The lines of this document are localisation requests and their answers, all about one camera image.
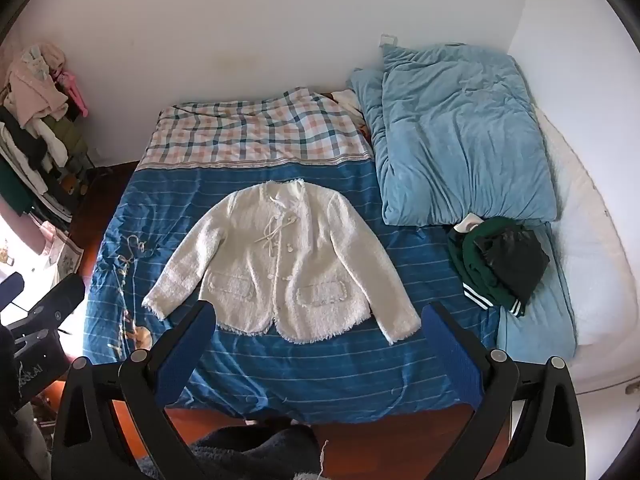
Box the light blue duvet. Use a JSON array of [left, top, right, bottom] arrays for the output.
[[347, 42, 558, 226]]

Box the white mattress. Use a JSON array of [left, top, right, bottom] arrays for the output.
[[534, 105, 640, 393]]

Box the light blue sheet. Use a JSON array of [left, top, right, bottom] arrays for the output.
[[497, 222, 577, 361]]

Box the green jacket with striped cuffs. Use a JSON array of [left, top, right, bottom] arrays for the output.
[[446, 214, 551, 317]]

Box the person's dark fuzzy clothing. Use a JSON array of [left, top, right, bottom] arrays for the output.
[[135, 424, 327, 480]]

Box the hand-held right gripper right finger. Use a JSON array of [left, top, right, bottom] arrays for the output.
[[421, 302, 586, 480]]

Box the white red cloth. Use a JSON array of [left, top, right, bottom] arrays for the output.
[[327, 89, 373, 141]]

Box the pink hanger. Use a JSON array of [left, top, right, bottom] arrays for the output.
[[54, 72, 89, 118]]

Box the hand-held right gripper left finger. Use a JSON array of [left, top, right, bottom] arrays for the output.
[[51, 300, 217, 480]]

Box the clothes rack with clothes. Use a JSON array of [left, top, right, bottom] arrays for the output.
[[0, 45, 92, 223]]

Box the blue striped bedsheet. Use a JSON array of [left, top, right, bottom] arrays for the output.
[[82, 159, 501, 423]]

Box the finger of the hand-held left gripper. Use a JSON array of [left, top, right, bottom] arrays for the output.
[[0, 272, 25, 311], [10, 274, 87, 334]]

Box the white tweed jacket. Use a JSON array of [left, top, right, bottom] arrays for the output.
[[141, 180, 422, 346]]

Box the pale patterned cloth bag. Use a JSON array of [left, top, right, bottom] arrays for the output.
[[30, 220, 78, 277]]

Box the black garment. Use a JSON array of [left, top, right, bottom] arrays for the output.
[[472, 225, 551, 303]]

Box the plaid blanket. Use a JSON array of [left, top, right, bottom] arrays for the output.
[[137, 87, 375, 171]]

